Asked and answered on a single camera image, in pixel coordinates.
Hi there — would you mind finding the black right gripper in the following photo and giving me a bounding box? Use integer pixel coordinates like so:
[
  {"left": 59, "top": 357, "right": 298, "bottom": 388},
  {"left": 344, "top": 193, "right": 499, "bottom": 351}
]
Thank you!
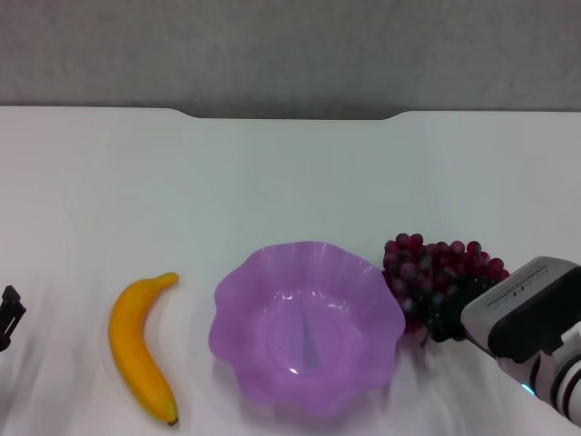
[{"left": 426, "top": 276, "right": 495, "bottom": 343}]

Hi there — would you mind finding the dark red grape bunch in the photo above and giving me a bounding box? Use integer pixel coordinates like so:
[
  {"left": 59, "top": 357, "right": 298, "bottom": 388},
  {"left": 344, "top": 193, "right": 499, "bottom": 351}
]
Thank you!
[{"left": 382, "top": 233, "right": 511, "bottom": 349}]

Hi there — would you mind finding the yellow banana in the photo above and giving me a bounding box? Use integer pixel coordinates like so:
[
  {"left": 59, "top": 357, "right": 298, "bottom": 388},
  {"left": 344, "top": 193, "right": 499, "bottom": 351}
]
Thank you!
[{"left": 107, "top": 272, "right": 181, "bottom": 427}]

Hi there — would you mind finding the purple wavy plastic bowl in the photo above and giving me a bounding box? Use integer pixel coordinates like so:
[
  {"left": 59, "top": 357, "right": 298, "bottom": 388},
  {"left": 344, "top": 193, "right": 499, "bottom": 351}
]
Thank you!
[{"left": 207, "top": 240, "right": 407, "bottom": 418}]

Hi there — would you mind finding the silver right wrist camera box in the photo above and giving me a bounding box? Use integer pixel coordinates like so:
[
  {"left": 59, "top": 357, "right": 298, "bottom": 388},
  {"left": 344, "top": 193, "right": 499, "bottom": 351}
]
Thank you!
[{"left": 459, "top": 255, "right": 581, "bottom": 365}]

